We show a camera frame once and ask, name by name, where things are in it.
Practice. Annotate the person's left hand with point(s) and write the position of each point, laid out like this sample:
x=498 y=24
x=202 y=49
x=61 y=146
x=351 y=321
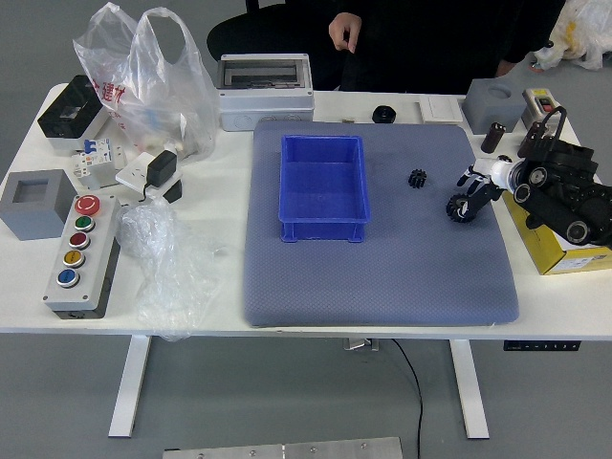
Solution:
x=503 y=69

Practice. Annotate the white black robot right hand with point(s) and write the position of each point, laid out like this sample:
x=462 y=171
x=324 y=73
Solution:
x=499 y=172

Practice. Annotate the person's right hand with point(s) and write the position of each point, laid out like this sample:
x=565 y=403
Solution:
x=344 y=31

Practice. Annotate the big black gear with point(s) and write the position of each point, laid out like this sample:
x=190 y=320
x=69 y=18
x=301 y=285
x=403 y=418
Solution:
x=456 y=212

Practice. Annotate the small black gear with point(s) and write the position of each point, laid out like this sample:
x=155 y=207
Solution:
x=418 y=179

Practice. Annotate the grey enclosure with clear lid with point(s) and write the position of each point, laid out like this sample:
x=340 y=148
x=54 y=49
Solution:
x=265 y=102

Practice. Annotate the blue plastic box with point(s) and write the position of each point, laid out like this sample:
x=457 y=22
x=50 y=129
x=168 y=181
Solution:
x=325 y=196

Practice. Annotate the clear plastic bag red print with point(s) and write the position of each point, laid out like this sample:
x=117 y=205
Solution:
x=143 y=95

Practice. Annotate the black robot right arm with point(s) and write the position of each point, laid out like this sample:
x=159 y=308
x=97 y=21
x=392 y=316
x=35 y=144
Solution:
x=569 y=191

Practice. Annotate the yellow white cardboard box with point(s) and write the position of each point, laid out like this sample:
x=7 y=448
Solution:
x=540 y=244

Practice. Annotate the black round plastic nut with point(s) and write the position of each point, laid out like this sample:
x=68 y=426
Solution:
x=384 y=114

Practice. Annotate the brown capacitor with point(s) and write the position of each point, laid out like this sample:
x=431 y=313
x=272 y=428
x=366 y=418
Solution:
x=538 y=128
x=492 y=138
x=526 y=146

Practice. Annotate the grey block round hole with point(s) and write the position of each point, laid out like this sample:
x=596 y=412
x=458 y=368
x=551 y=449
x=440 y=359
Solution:
x=487 y=107

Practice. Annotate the person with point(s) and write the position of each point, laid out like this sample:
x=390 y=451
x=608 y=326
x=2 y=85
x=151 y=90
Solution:
x=430 y=43

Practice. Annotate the white yellow plush toy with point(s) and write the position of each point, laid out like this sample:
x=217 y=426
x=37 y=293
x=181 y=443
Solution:
x=583 y=28

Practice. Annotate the grey-blue padded mat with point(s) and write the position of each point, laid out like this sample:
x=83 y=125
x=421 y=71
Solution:
x=382 y=277

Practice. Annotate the black table control panel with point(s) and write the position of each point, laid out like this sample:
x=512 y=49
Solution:
x=542 y=345

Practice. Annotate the white table leg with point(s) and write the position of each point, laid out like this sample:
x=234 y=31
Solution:
x=130 y=382
x=471 y=392

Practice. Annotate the black power adapter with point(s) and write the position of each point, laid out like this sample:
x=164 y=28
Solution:
x=161 y=167

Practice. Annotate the black plug block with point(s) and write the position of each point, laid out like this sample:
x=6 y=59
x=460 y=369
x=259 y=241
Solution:
x=173 y=192

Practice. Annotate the white blue circuit breaker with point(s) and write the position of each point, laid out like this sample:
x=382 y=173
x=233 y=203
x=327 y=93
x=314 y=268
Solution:
x=98 y=150

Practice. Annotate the white orange terminal block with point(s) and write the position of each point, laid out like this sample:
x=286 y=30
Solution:
x=85 y=169

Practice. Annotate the crumpled clear plastic film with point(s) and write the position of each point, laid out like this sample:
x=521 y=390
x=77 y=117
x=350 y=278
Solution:
x=162 y=268

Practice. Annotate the grey block square recess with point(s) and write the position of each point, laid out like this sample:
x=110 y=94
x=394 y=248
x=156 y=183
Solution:
x=28 y=215

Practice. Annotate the grey five-button control station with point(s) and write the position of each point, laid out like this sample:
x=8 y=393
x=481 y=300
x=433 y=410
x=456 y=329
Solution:
x=72 y=282

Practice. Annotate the grey switch box red button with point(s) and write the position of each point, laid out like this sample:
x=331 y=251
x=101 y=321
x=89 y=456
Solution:
x=538 y=107

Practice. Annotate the white wall switch plate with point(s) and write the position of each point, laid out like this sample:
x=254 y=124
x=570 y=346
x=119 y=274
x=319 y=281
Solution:
x=440 y=109

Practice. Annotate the metal bracket under table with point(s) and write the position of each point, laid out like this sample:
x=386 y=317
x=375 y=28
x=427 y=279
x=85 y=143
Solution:
x=361 y=344

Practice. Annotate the white wall socket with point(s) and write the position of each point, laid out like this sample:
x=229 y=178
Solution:
x=131 y=174

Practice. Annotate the black white enclosure box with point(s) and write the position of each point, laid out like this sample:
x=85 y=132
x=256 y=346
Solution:
x=67 y=115

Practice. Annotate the metal base plate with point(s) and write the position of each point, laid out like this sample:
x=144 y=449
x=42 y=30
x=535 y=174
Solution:
x=287 y=450

